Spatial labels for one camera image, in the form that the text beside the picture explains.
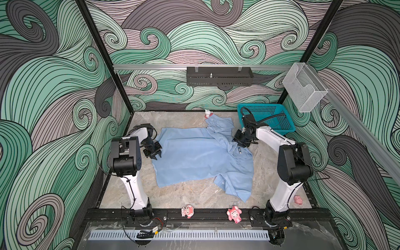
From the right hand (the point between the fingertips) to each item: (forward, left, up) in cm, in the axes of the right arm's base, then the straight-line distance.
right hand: (234, 140), depth 95 cm
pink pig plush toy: (-39, +5, -2) cm, 40 cm away
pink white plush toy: (-39, +27, -3) cm, 47 cm away
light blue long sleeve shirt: (-6, +27, -7) cm, 29 cm away
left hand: (-8, +46, -5) cm, 47 cm away
